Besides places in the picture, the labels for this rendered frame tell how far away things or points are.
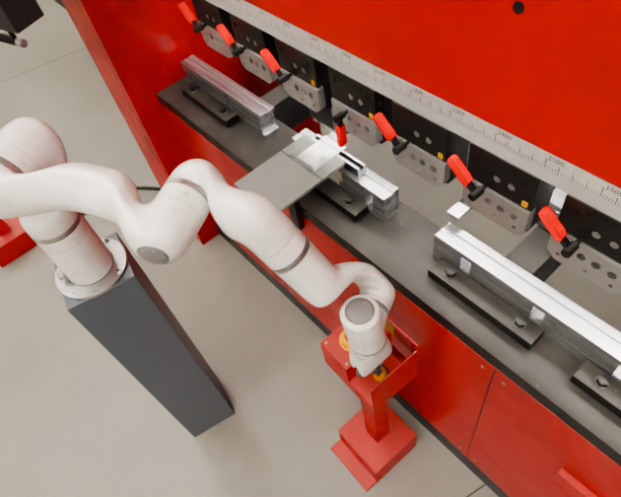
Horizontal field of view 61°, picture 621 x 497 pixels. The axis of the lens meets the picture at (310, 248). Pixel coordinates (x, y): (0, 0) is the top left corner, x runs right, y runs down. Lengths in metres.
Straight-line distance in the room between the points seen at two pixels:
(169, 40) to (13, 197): 1.15
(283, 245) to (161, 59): 1.35
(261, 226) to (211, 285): 1.69
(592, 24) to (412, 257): 0.79
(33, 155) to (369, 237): 0.84
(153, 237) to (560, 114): 0.69
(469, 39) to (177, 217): 0.57
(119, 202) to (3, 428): 1.81
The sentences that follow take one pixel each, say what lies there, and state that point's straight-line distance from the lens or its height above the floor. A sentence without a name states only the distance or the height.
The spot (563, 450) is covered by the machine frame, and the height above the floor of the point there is 0.71.
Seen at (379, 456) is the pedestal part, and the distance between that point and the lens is 1.98.
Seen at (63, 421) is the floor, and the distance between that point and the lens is 2.54.
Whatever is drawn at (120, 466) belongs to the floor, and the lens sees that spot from 2.35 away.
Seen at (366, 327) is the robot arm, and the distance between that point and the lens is 1.06.
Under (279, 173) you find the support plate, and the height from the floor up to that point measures 1.00.
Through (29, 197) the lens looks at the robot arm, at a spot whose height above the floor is 1.37.
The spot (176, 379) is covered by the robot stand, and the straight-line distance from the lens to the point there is 1.85.
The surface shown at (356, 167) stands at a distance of 1.48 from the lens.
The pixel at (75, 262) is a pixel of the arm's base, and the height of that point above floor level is 1.10.
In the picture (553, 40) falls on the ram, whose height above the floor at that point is 1.58.
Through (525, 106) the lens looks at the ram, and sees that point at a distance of 0.93.
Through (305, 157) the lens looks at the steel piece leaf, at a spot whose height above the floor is 1.00.
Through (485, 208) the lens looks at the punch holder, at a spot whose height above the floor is 1.19.
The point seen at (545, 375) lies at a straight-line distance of 1.30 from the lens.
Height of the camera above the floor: 2.03
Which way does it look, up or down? 52 degrees down
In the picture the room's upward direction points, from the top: 13 degrees counter-clockwise
